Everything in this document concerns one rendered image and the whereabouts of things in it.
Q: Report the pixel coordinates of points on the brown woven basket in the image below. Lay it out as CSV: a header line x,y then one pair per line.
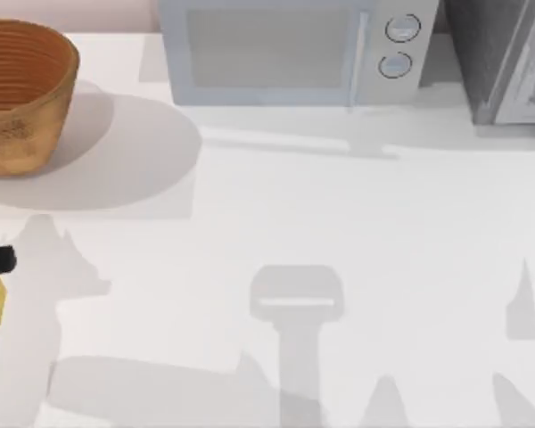
x,y
22,111

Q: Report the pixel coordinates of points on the microwave door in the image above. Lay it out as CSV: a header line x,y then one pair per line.
x,y
267,49

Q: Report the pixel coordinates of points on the pale microwave oven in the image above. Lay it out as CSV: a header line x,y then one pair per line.
x,y
423,40

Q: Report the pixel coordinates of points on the microwave knob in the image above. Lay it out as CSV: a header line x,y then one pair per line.
x,y
403,27
395,65

